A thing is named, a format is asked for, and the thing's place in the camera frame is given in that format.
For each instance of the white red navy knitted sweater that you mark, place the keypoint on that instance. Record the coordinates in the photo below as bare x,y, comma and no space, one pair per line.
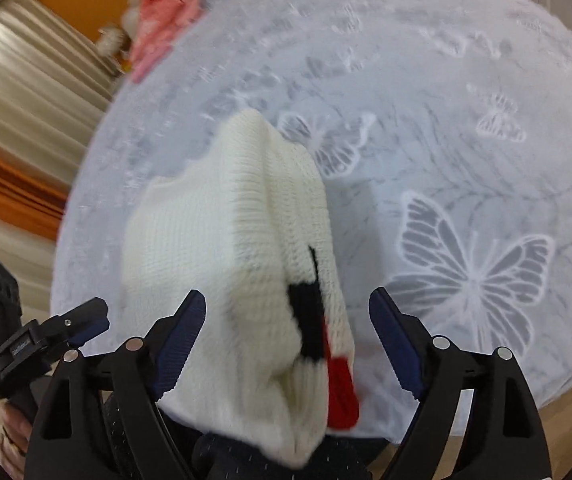
206,240

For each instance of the dark dotted pants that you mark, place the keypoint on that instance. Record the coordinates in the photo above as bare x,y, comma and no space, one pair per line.
246,460

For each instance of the pink blanket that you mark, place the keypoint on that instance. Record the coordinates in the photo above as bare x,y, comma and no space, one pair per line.
166,15

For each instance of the person's left hand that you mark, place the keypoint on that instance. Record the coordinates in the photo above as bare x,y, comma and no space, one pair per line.
16,435

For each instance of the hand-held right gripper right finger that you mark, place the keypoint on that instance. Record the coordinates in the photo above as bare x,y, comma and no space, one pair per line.
400,340

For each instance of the grey butterfly print bed cover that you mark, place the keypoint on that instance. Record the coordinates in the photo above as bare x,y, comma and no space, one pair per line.
440,160

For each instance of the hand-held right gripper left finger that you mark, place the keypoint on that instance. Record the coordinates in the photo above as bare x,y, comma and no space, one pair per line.
178,340

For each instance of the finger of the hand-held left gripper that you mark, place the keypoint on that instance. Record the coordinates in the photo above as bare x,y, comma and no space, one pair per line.
88,322

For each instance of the beige curtain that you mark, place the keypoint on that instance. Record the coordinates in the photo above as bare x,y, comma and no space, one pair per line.
26,85

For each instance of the orange curtain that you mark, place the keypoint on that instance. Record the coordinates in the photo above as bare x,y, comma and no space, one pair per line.
11,180

